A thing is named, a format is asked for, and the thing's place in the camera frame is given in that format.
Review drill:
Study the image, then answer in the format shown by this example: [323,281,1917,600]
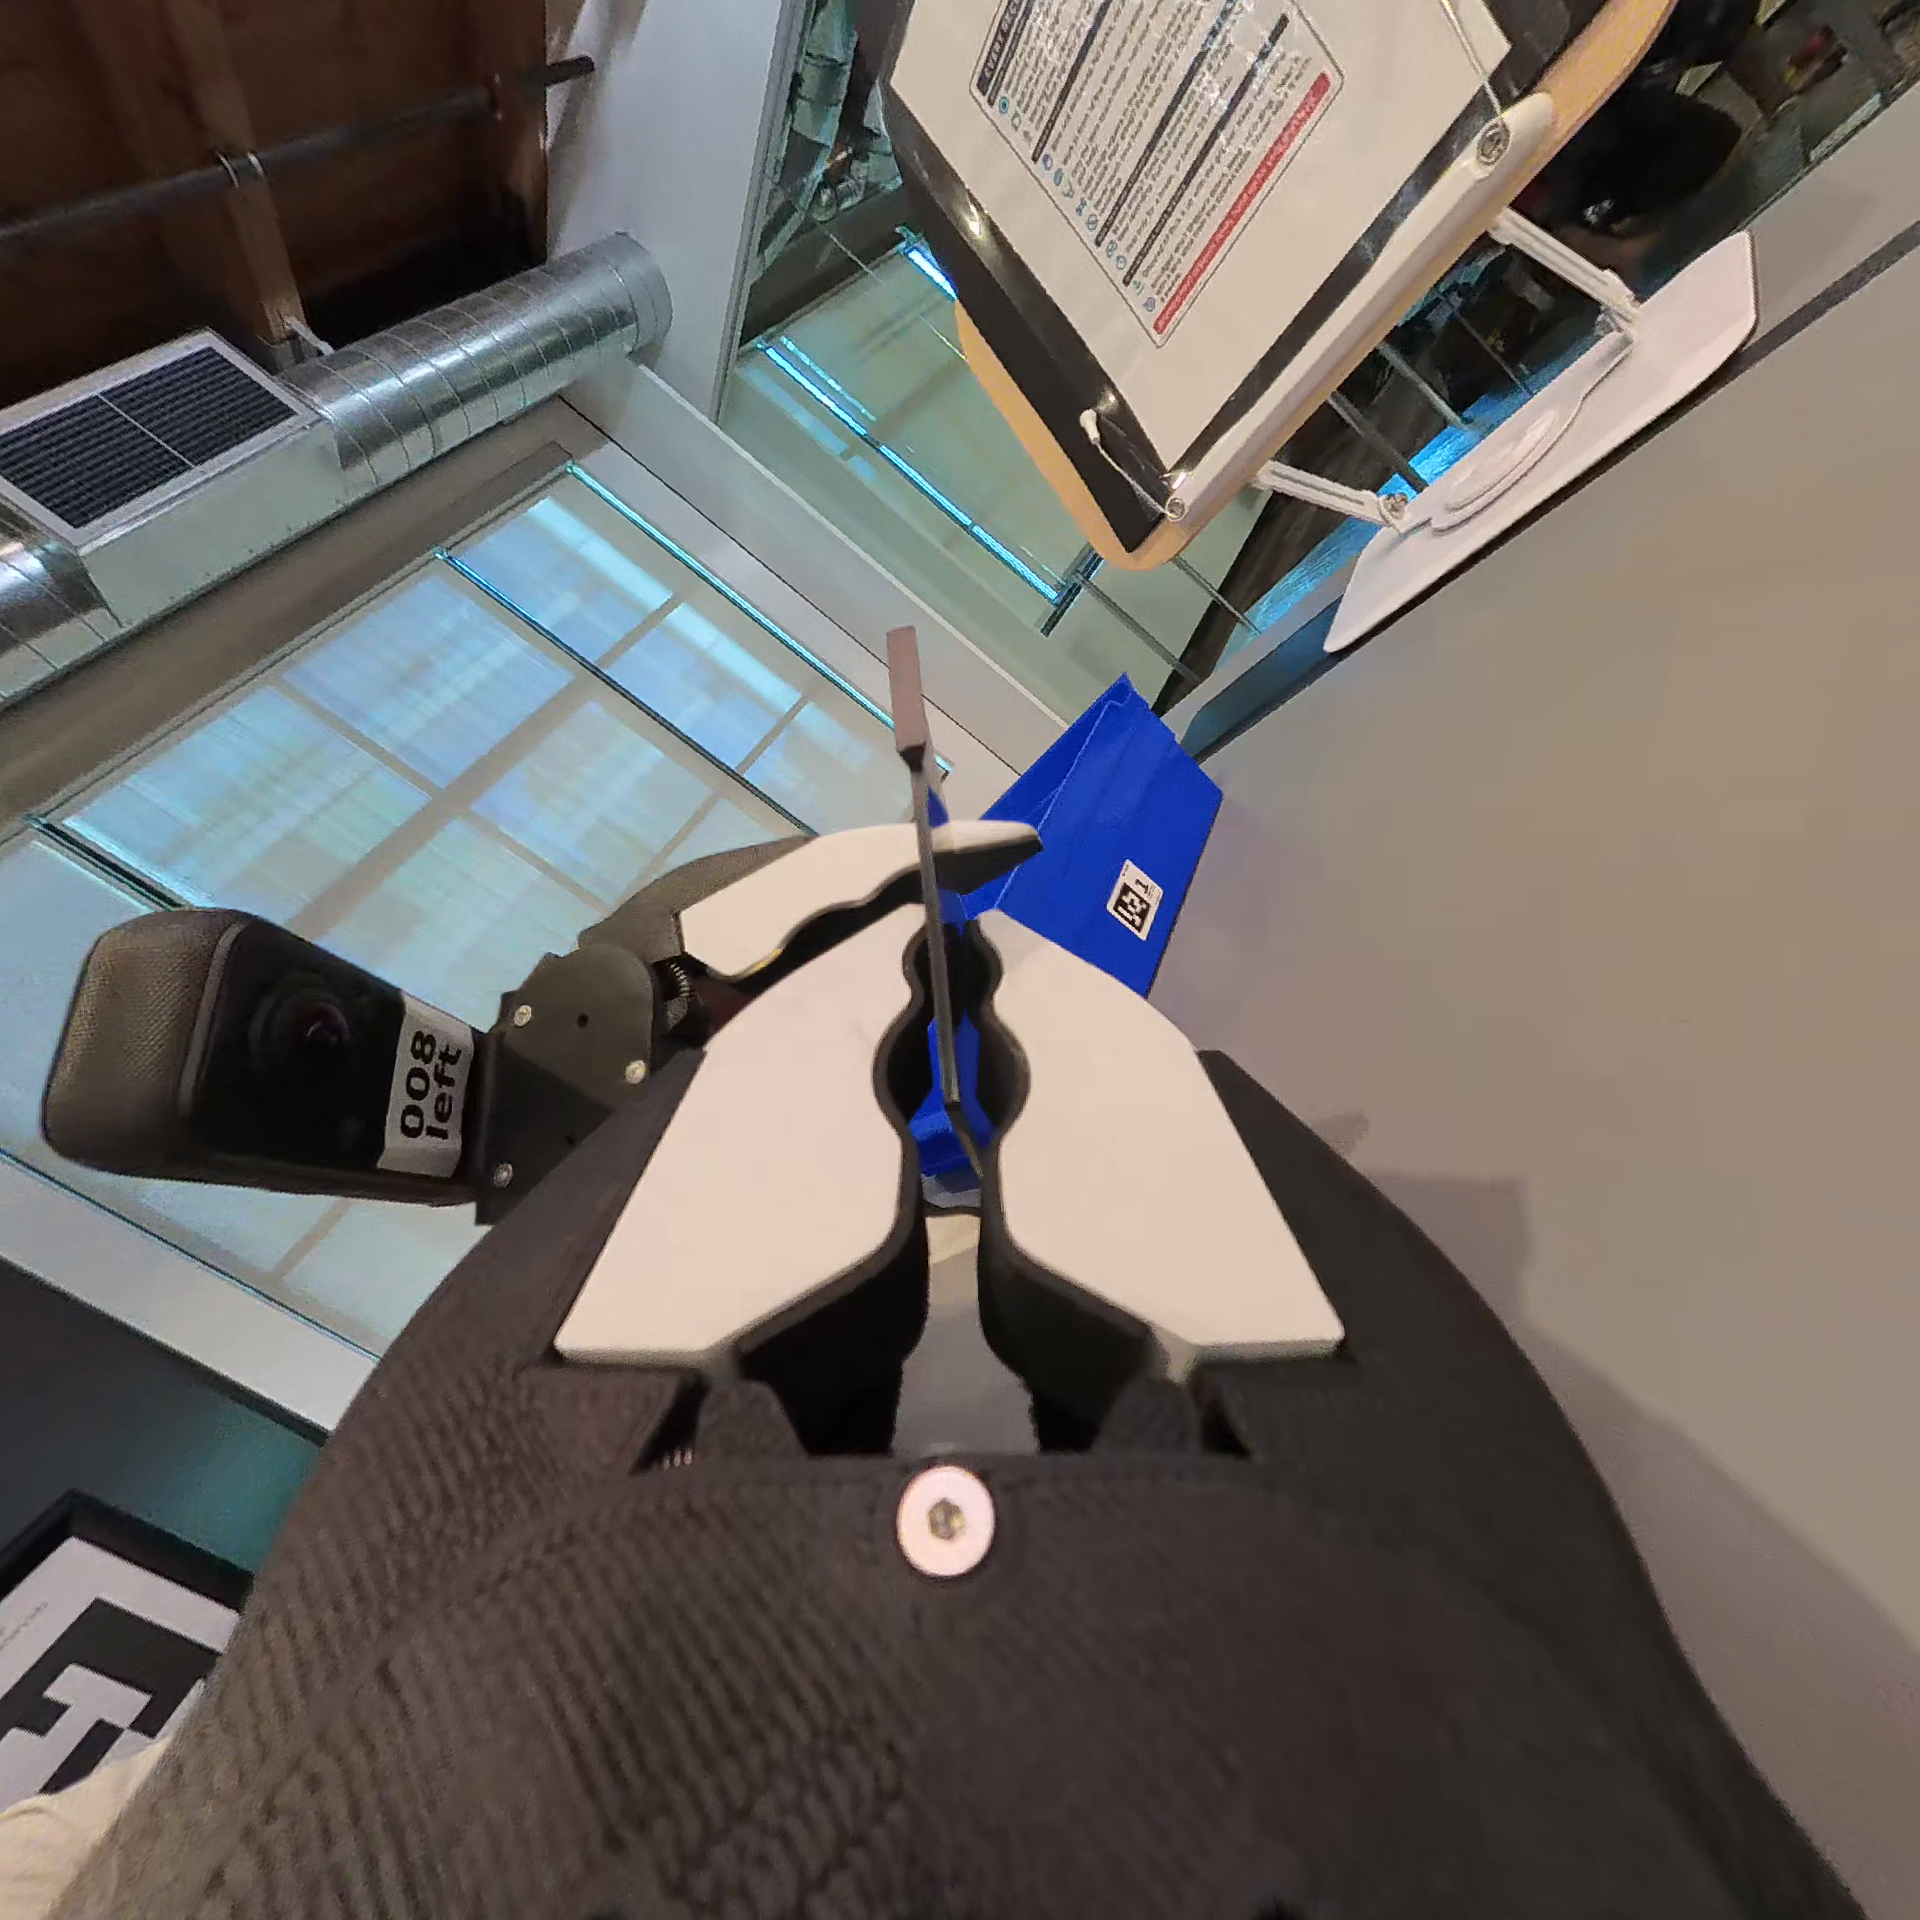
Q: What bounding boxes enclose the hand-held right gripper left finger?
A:
[550,922,933,1457]

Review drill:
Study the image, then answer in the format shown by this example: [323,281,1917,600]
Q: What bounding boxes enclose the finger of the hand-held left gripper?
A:
[678,816,1048,980]

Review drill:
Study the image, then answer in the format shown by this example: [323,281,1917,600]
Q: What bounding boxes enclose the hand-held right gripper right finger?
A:
[957,922,1349,1453]

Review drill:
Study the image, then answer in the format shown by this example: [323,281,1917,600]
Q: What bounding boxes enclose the black zip tie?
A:
[885,627,1003,1190]

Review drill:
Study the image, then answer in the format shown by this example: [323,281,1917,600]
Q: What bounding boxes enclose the grey desk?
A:
[915,224,1920,1920]

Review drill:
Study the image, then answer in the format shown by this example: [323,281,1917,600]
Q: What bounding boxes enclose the blue plastic bin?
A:
[915,675,1226,1187]

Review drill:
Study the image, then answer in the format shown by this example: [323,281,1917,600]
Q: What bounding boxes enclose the glass window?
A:
[0,450,1081,1354]

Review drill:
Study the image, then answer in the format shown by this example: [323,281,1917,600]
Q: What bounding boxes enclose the white vent grille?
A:
[0,337,324,548]

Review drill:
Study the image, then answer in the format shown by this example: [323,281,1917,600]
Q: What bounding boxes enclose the instruction sheet board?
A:
[877,0,1683,571]

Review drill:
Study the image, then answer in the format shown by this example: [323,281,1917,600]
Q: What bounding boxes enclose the framed black-white marker poster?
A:
[0,1489,250,1802]

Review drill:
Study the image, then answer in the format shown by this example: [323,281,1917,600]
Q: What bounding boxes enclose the white board stand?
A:
[1246,90,1760,654]

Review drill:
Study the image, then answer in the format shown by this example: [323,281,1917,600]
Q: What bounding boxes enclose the black ceiling pipe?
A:
[0,53,601,257]

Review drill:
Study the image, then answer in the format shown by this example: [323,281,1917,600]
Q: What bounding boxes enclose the person's torso beige shirt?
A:
[0,1726,196,1920]

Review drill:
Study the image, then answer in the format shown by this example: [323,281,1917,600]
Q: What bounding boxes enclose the silver air duct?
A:
[292,230,672,506]
[0,504,114,699]

